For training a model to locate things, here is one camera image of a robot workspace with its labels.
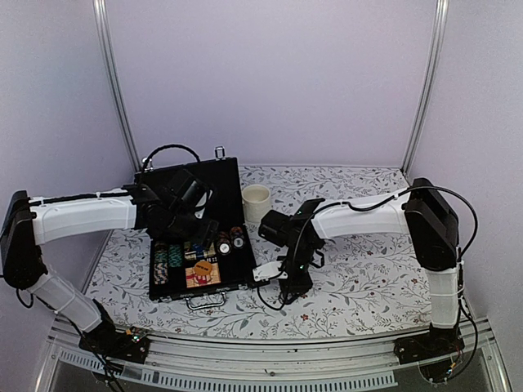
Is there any black braided left cable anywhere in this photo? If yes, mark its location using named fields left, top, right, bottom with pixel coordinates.
left=142, top=143, right=203, bottom=168

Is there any aluminium frame post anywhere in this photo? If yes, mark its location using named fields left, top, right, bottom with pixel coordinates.
left=92, top=0, right=141, bottom=172
left=400, top=0, right=449, bottom=176

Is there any green chip stack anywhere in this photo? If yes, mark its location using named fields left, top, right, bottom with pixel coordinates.
left=168, top=244, right=184, bottom=268

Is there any orange chip stack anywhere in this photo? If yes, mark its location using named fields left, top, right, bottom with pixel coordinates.
left=153, top=242, right=168, bottom=285

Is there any right aluminium frame post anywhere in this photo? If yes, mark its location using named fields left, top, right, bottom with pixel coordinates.
left=400, top=0, right=449, bottom=176

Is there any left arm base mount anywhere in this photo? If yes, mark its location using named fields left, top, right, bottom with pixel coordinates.
left=78, top=301, right=150, bottom=364

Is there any floral table mat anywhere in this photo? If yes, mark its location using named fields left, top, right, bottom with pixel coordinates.
left=81, top=164, right=471, bottom=340

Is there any front aluminium rail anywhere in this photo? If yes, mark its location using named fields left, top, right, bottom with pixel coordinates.
left=34, top=322, right=512, bottom=392

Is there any cream ribbed cup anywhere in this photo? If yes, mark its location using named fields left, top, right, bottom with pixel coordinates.
left=242, top=185, right=271, bottom=224

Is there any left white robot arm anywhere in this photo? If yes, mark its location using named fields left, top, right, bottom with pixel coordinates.
left=1, top=170, right=218, bottom=354

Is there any clear round dealer disc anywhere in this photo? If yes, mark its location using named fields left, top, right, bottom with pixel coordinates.
left=193, top=274, right=212, bottom=286

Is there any black chip stack white top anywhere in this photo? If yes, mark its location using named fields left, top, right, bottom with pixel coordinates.
left=216, top=231, right=232, bottom=256

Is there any orange big blind button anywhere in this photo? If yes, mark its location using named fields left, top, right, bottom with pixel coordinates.
left=193, top=260, right=213, bottom=276

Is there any black poker set case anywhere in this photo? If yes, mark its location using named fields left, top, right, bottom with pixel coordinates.
left=132, top=149, right=257, bottom=301

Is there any left aluminium frame post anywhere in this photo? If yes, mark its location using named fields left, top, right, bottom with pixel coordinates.
left=92, top=0, right=141, bottom=172

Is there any blue playing card deck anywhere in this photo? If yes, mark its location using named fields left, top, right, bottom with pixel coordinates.
left=184, top=242, right=216, bottom=261

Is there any blue chip stack white top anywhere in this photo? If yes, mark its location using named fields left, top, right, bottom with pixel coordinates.
left=230, top=226, right=245, bottom=249

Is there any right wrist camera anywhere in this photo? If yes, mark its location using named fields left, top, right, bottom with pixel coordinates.
left=253, top=261, right=288, bottom=282

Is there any red playing card deck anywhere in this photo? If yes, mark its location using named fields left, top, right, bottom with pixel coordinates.
left=185, top=261, right=221, bottom=289

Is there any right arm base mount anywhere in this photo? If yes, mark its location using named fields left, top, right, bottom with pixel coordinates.
left=393, top=324, right=465, bottom=384

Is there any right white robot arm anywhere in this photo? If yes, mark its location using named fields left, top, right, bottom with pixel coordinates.
left=253, top=178, right=464, bottom=358

